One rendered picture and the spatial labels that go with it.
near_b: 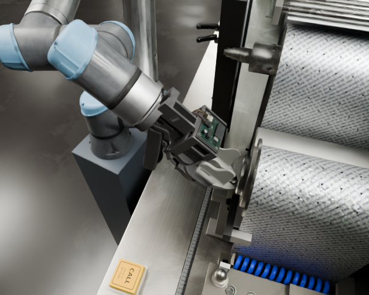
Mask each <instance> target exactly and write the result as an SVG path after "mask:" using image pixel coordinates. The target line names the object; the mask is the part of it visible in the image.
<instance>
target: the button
mask: <svg viewBox="0 0 369 295"><path fill-rule="evenodd" d="M144 271H145V267H144V266H143V265H140V264H137V263H134V262H130V261H128V260H125V259H119V262H118V264H117V267H116V268H115V271H114V273H113V276H112V278H111V280H110V282H109V286H110V287H111V288H113V289H117V290H120V291H123V292H125V293H128V294H131V295H136V292H137V289H138V287H139V284H140V282H141V279H142V276H143V273H144Z"/></svg>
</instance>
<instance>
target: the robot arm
mask: <svg viewBox="0 0 369 295"><path fill-rule="evenodd" d="M79 3H80V0H32V1H31V3H30V5H29V7H28V9H27V11H26V13H25V15H24V17H23V18H22V20H21V22H20V24H18V25H15V24H14V23H11V24H10V25H1V26H0V62H1V63H2V64H3V65H4V66H5V67H6V68H8V69H10V70H18V71H29V72H33V71H60V72H61V73H62V74H63V75H64V76H65V78H66V79H68V80H69V81H72V82H73V83H75V84H76V85H77V86H79V87H80V88H81V89H83V90H84V92H83V93H82V95H81V97H80V106H81V113H82V114H83V115H84V118H85V120H86V123H87V126H88V129H89V131H90V138H89V145H90V149H91V151H92V153H93V154H94V155H95V156H97V157H99V158H100V159H105V160H112V159H117V158H119V157H121V156H123V155H125V154H126V153H128V152H129V150H130V149H131V147H132V144H133V137H132V133H131V131H130V130H129V128H137V129H138V130H140V131H141V132H144V131H146V130H147V129H148V133H147V138H146V146H145V150H144V153H143V167H144V168H147V169H150V170H155V169H156V166H157V164H158V163H159V162H160V161H161V160H162V159H163V152H164V153H166V157H167V160H170V161H171V162H172V163H173V164H174V165H175V170H177V171H179V172H180V173H181V174H182V176H183V177H185V178H186V179H187V180H188V181H191V182H192V183H195V184H199V185H201V186H205V187H211V188H217V189H220V190H232V189H235V185H233V184H232V183H231V182H230V180H232V179H237V176H236V174H235V172H234V170H233V168H232V167H231V164H232V163H233V162H234V161H236V160H237V159H238V158H239V157H240V152H239V151H238V150H237V149H234V148H231V149H223V148H221V147H220V145H221V141H222V139H223V135H224V131H225V129H226V128H225V126H227V124H226V123H225V122H224V121H223V120H222V119H221V118H219V117H218V116H217V115H216V114H215V113H214V112H213V111H212V110H211V109H209V108H208V107H207V106H206V105H203V106H202V107H200V108H199V109H196V110H194V111H193V112H191V111H190V110H188V109H187V108H186V107H185V106H184V105H183V104H182V103H180V102H179V101H178V100H177V98H178V96H179V94H180V92H178V90H176V89H175V88H174V87H172V88H171V89H170V90H169V91H166V90H165V91H164V90H163V84H162V83H161V82H160V81H159V80H158V58H157V43H156V16H155V0H122V5H123V13H124V24H123V23H121V22H117V21H106V22H103V23H101V24H99V25H87V24H86V23H84V22H83V21H82V20H79V19H76V20H73V19H74V16H75V14H76V11H77V8H78V5H79ZM163 147H164V150H163ZM202 160H203V162H200V163H199V164H198V165H197V164H195V163H197V162H199V161H202Z"/></svg>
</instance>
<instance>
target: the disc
mask: <svg viewBox="0 0 369 295"><path fill-rule="evenodd" d="M257 147H258V150H257V157H256V161H255V166H254V171H253V174H252V179H251V184H250V188H249V191H248V195H247V199H246V201H245V204H244V207H242V209H241V216H242V217H243V216H245V214H246V212H247V208H248V205H249V202H250V198H251V194H252V190H253V187H254V183H255V178H256V175H257V170H258V165H259V160H260V156H261V150H262V138H260V139H259V140H258V143H257Z"/></svg>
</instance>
